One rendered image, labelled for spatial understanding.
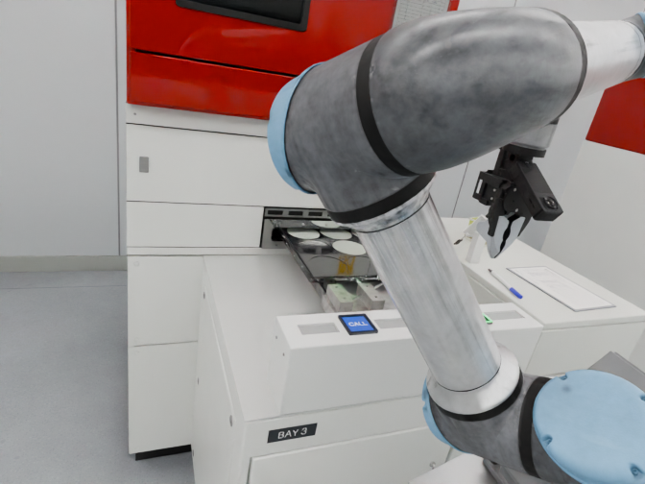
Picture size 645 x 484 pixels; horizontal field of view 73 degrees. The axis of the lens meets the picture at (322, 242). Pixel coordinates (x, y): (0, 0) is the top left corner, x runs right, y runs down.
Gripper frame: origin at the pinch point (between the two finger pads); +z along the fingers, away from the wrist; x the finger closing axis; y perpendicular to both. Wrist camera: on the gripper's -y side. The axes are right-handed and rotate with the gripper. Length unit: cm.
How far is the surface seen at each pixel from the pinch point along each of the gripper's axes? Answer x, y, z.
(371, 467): 18, -4, 46
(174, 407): 52, 58, 84
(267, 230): 28, 57, 20
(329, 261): 15.8, 38.3, 20.7
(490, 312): -6.3, 2.3, 14.9
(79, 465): 82, 65, 111
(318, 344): 35.1, -3.6, 14.6
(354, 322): 26.4, 1.2, 14.2
